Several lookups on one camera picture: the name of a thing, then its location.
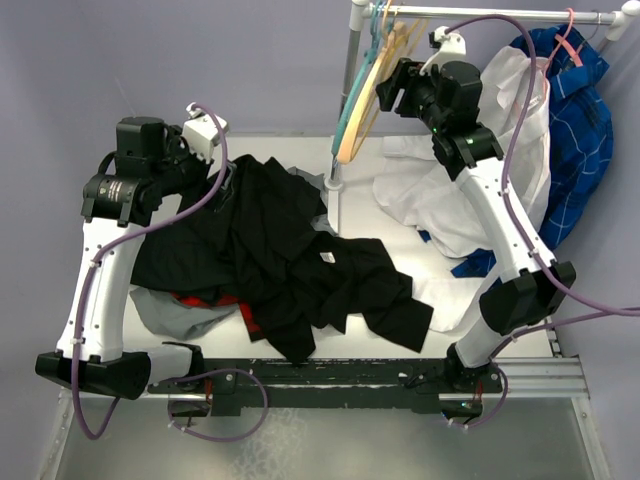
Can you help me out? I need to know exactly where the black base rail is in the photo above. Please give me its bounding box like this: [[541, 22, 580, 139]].
[[149, 358, 503, 416]]

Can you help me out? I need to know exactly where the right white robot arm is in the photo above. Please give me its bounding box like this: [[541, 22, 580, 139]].
[[376, 58, 576, 391]]

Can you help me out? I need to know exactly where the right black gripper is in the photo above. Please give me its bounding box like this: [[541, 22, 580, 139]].
[[376, 58, 446, 134]]

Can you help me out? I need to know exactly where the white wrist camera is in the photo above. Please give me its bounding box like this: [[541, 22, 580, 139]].
[[181, 102, 220, 164], [419, 26, 466, 76]]

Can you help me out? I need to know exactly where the red black plaid shirt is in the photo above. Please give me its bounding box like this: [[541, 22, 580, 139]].
[[172, 293, 265, 342]]

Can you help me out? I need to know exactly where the grey shirt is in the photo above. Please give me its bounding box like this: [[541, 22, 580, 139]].
[[130, 158, 333, 344]]

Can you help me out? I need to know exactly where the yellow plastic hanger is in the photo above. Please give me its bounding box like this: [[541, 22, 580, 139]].
[[355, 19, 429, 139]]

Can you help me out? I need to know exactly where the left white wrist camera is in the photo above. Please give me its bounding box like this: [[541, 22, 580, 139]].
[[181, 102, 220, 164]]

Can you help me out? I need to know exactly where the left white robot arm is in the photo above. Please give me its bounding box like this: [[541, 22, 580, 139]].
[[35, 106, 229, 400]]

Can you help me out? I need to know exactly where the teal plastic hanger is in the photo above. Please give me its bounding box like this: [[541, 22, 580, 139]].
[[331, 1, 393, 163]]

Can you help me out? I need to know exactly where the beige wooden hanger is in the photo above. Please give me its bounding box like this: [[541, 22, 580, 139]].
[[332, 1, 410, 165]]

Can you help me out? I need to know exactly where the metal clothes rack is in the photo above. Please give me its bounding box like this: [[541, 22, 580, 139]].
[[322, 0, 640, 236]]

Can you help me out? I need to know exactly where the pink hanger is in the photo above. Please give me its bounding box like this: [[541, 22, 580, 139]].
[[512, 8, 584, 124]]

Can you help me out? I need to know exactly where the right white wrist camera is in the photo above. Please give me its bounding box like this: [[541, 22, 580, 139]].
[[419, 26, 466, 76]]

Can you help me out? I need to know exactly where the blue plaid shirt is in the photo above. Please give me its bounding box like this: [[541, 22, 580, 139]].
[[419, 24, 615, 281]]

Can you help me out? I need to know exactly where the white shirt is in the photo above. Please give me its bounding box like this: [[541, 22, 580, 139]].
[[373, 46, 551, 333]]

